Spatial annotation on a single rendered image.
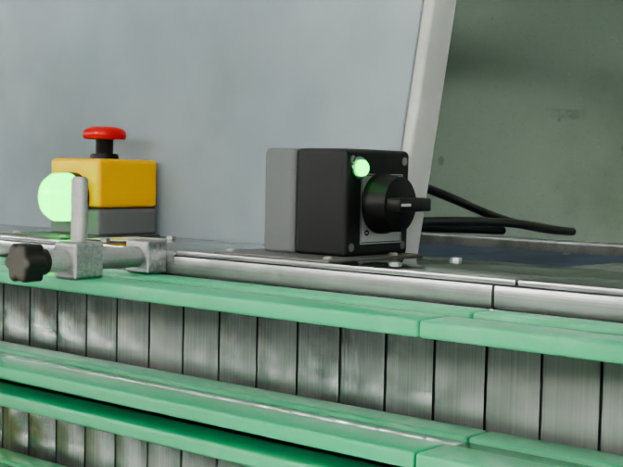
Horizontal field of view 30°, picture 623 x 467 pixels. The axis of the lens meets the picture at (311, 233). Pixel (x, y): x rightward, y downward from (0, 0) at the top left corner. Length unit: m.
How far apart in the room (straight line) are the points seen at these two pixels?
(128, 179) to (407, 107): 0.29
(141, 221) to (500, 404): 0.46
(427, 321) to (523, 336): 0.06
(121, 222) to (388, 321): 0.45
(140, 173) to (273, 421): 0.41
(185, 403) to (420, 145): 0.29
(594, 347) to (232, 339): 0.34
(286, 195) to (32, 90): 0.44
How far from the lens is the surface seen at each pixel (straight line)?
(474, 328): 0.63
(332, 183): 0.84
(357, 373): 0.78
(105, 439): 0.97
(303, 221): 0.86
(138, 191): 1.07
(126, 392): 0.82
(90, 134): 1.08
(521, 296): 0.71
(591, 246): 1.39
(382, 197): 0.84
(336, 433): 0.70
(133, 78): 1.13
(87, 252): 0.85
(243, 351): 0.85
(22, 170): 1.26
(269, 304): 0.71
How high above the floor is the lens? 1.49
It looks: 50 degrees down
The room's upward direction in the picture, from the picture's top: 92 degrees counter-clockwise
